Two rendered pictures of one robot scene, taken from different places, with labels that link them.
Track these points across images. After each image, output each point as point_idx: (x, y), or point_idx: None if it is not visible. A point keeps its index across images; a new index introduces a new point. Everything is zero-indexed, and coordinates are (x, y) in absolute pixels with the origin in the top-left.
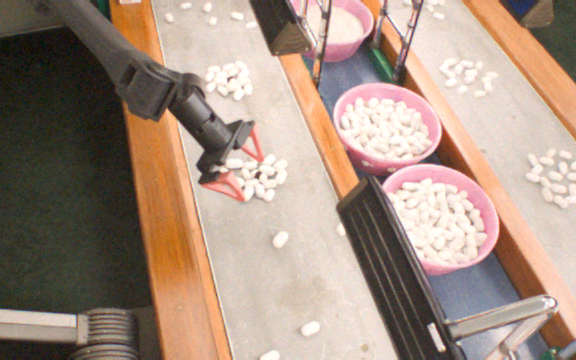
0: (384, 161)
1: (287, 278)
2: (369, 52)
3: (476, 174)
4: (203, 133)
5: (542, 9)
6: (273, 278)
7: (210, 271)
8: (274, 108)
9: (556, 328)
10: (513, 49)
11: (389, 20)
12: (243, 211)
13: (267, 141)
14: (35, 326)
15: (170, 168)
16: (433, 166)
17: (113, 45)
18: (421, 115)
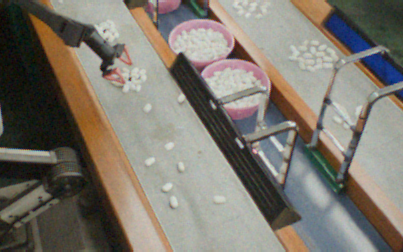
0: (201, 61)
1: (154, 126)
2: (188, 3)
3: (256, 61)
4: (101, 50)
5: None
6: (146, 127)
7: (112, 128)
8: (133, 43)
9: (308, 133)
10: None
11: None
12: (125, 98)
13: (132, 61)
14: (31, 155)
15: (80, 81)
16: (230, 60)
17: (52, 14)
18: (222, 34)
